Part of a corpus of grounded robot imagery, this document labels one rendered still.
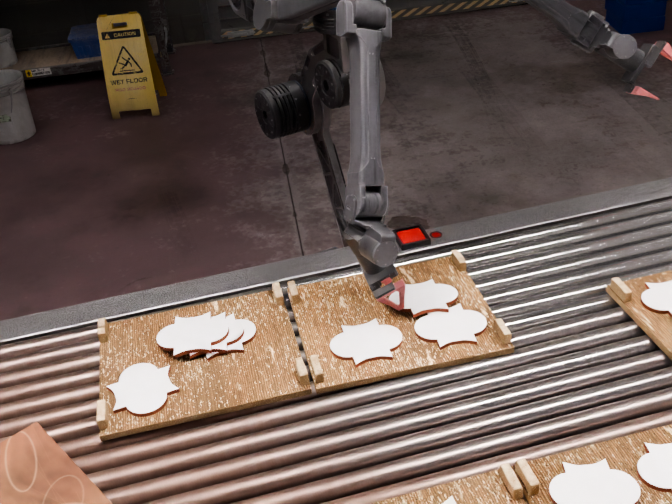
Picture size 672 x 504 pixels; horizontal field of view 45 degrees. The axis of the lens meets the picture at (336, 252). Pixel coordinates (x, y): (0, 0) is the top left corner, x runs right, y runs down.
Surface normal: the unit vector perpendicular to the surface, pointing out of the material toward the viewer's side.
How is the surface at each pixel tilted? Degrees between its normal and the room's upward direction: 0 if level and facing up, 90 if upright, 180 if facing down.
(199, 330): 0
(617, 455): 0
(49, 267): 0
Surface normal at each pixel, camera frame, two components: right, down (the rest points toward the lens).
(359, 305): -0.08, -0.83
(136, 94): 0.05, 0.36
